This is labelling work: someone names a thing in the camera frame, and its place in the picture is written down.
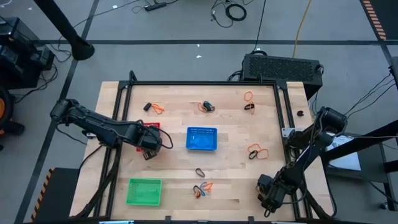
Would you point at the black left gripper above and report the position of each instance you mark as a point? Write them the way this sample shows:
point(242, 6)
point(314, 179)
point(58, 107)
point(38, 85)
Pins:
point(149, 138)

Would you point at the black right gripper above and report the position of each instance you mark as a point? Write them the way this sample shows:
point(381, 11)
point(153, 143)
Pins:
point(273, 194)

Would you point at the black wide rubber band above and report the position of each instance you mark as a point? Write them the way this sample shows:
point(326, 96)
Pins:
point(206, 105)
point(247, 107)
point(195, 189)
point(202, 175)
point(249, 155)
point(147, 106)

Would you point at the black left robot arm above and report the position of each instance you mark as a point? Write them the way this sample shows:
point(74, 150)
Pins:
point(93, 121)

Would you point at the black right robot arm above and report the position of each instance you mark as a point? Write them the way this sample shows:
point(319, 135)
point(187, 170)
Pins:
point(311, 149)

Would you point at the red plastic basket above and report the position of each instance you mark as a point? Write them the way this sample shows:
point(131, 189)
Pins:
point(152, 124)

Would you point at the green plastic basket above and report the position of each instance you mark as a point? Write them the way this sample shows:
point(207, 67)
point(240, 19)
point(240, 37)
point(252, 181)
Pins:
point(144, 193)

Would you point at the blue plastic basket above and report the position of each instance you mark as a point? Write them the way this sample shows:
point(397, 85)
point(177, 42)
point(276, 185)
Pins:
point(202, 140)

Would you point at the white paper sheet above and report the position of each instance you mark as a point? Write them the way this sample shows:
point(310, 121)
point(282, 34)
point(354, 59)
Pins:
point(348, 161)

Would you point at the black hazard striped mat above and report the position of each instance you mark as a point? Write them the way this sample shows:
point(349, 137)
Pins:
point(388, 15)
point(62, 196)

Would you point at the small black knob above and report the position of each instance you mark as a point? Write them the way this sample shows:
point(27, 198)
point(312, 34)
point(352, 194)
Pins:
point(300, 113)

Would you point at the black stand pole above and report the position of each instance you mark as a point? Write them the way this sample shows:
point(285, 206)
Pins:
point(81, 48)

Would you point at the black metal beam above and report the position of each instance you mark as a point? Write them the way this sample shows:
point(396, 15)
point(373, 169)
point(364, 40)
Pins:
point(373, 137)

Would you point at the black perforated computer case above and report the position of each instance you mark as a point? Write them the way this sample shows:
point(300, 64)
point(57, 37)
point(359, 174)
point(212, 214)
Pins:
point(280, 70)

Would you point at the black power strip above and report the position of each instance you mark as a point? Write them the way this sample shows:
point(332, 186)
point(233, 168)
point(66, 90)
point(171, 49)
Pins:
point(155, 6)

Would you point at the black orange wheeled machine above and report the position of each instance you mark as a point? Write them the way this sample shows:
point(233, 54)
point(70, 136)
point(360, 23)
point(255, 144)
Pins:
point(4, 109)

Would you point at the black equipment cart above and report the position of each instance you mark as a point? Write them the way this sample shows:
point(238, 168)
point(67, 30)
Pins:
point(18, 62)

